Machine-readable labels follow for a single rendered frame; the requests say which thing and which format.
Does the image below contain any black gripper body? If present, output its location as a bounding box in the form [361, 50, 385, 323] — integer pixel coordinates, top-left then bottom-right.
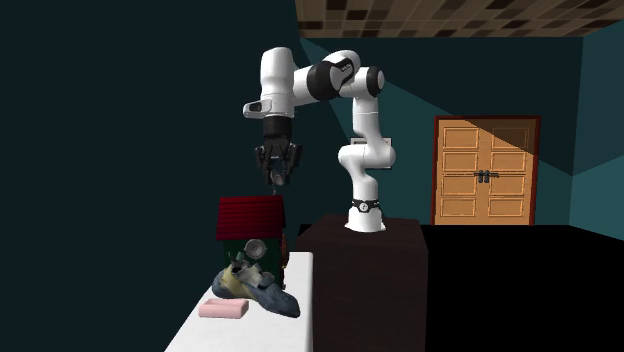
[261, 115, 295, 156]

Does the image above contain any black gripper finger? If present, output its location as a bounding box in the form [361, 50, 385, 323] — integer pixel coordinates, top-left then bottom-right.
[254, 144, 274, 185]
[282, 142, 303, 185]

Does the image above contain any red roofed toy house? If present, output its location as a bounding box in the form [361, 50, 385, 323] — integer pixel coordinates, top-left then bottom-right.
[215, 195, 290, 289]

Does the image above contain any blue and yellow shoe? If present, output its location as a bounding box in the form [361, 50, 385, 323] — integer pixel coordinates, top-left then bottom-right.
[211, 261, 302, 319]

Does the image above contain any dark robot stand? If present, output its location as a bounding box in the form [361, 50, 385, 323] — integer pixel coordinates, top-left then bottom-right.
[296, 214, 430, 352]

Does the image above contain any pink rectangular tray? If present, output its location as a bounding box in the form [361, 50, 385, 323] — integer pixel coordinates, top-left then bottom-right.
[198, 298, 250, 320]

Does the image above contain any orange double door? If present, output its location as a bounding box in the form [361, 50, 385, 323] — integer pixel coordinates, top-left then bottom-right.
[430, 115, 542, 227]

